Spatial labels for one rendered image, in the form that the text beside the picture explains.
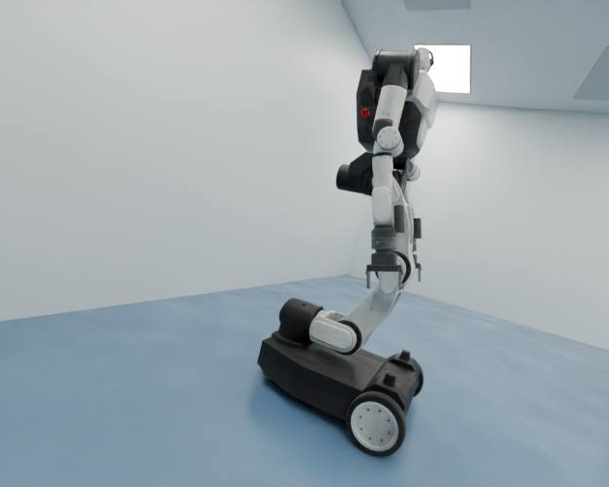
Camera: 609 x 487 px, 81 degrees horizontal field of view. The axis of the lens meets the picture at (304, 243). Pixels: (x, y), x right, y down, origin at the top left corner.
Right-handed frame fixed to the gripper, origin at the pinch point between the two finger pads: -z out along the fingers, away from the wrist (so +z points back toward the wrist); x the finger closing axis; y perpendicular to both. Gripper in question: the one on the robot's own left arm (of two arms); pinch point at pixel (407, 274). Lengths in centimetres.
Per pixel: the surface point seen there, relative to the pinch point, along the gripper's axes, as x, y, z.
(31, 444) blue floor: -69, -122, -37
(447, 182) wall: -24, 396, 115
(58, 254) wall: -144, -77, 12
